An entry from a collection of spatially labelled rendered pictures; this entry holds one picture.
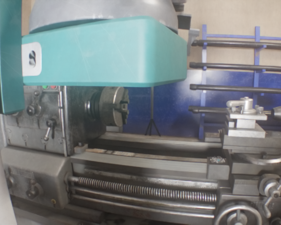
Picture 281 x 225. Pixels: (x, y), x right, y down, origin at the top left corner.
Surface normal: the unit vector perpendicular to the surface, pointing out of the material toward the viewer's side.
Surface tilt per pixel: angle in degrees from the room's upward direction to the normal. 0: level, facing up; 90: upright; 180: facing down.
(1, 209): 90
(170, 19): 90
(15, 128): 90
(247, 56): 90
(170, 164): 36
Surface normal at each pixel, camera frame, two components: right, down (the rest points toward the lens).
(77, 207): 0.00, -0.98
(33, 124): -0.25, 0.18
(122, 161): -0.15, -0.69
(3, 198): 0.92, 0.07
